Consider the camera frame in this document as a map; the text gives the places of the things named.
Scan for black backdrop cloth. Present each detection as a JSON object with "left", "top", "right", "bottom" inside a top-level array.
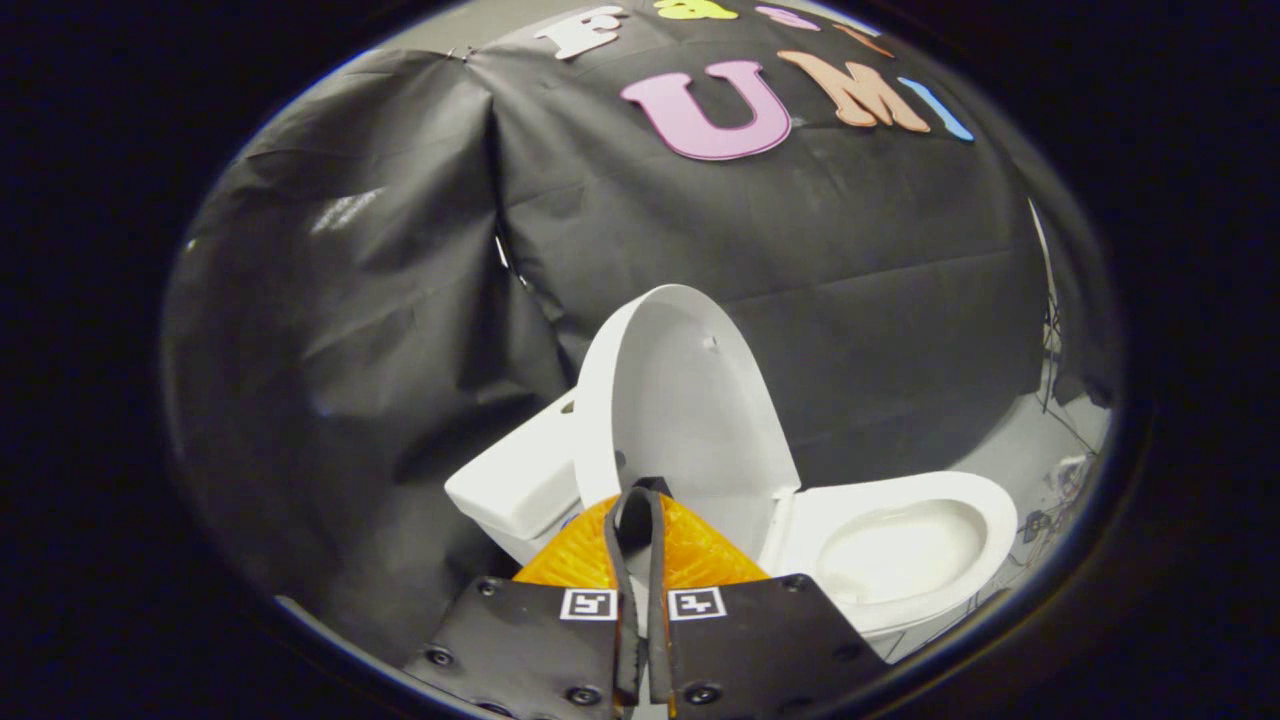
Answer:
[{"left": 158, "top": 0, "right": 1123, "bottom": 666}]

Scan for white toilet seat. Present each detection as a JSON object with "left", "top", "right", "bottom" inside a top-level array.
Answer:
[{"left": 758, "top": 470, "right": 1020, "bottom": 638}]

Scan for backdrop stand pole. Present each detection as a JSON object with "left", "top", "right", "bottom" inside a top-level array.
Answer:
[{"left": 1028, "top": 198, "right": 1063, "bottom": 416}]

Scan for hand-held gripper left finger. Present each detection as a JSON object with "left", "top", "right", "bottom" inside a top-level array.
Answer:
[{"left": 400, "top": 483, "right": 647, "bottom": 720}]

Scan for black floor cables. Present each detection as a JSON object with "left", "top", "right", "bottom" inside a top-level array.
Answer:
[{"left": 1015, "top": 300, "right": 1113, "bottom": 571}]

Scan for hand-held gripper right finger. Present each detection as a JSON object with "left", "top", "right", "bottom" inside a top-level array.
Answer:
[{"left": 640, "top": 478, "right": 891, "bottom": 720}]

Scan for white toilet bowl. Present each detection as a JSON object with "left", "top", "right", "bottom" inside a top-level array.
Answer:
[{"left": 810, "top": 498, "right": 1006, "bottom": 663}]

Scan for white toilet lid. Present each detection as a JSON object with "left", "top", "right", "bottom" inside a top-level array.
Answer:
[{"left": 572, "top": 284, "right": 802, "bottom": 563}]

